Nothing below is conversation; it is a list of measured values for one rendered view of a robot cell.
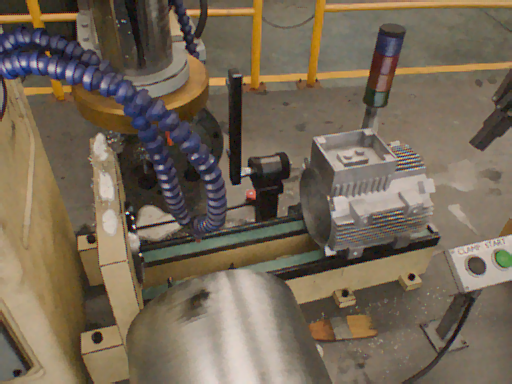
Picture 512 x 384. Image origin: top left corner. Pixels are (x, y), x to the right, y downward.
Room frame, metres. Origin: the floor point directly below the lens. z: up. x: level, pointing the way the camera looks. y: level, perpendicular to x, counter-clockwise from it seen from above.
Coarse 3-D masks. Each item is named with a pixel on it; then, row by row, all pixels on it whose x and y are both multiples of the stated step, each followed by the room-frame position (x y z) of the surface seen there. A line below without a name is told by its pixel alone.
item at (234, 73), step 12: (228, 72) 0.74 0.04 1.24; (240, 72) 0.73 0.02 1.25; (228, 84) 0.72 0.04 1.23; (240, 84) 0.72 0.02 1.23; (228, 96) 0.74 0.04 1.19; (240, 96) 0.72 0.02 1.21; (240, 108) 0.72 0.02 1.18; (240, 120) 0.72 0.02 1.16; (240, 132) 0.72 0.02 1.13; (240, 144) 0.72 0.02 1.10; (228, 156) 0.72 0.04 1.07; (240, 156) 0.72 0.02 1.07; (240, 168) 0.72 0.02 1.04; (240, 180) 0.72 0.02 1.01
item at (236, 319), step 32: (192, 288) 0.34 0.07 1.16; (224, 288) 0.34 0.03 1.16; (256, 288) 0.34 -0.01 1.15; (288, 288) 0.38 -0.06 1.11; (160, 320) 0.30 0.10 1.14; (192, 320) 0.29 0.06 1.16; (224, 320) 0.29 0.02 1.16; (256, 320) 0.29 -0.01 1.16; (288, 320) 0.31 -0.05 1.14; (128, 352) 0.30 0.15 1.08; (160, 352) 0.26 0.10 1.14; (192, 352) 0.25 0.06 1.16; (224, 352) 0.25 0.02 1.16; (256, 352) 0.25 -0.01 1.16; (288, 352) 0.26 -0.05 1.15
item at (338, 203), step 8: (392, 144) 0.75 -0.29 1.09; (304, 160) 0.71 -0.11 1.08; (424, 184) 0.63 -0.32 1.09; (432, 184) 0.63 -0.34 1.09; (424, 192) 0.62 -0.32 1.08; (432, 192) 0.62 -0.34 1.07; (336, 200) 0.58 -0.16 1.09; (344, 200) 0.58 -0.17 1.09; (336, 208) 0.57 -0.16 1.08; (344, 208) 0.57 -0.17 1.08; (320, 248) 0.59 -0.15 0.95; (328, 248) 0.58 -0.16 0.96
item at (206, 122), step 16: (208, 112) 0.80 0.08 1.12; (208, 128) 0.79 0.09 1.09; (128, 144) 0.74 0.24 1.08; (176, 144) 0.77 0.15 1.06; (208, 144) 0.79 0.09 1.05; (128, 160) 0.74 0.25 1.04; (144, 160) 0.71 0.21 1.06; (176, 160) 0.77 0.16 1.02; (128, 176) 0.74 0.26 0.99; (144, 176) 0.74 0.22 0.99; (192, 176) 0.77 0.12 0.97; (144, 192) 0.75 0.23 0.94; (160, 192) 0.75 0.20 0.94
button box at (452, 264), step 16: (496, 240) 0.51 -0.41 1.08; (448, 256) 0.48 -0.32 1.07; (464, 256) 0.48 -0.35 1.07; (480, 256) 0.48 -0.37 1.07; (448, 272) 0.46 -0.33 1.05; (464, 272) 0.45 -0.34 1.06; (496, 272) 0.46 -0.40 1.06; (448, 288) 0.45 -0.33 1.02; (464, 288) 0.43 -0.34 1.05; (480, 288) 0.43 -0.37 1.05
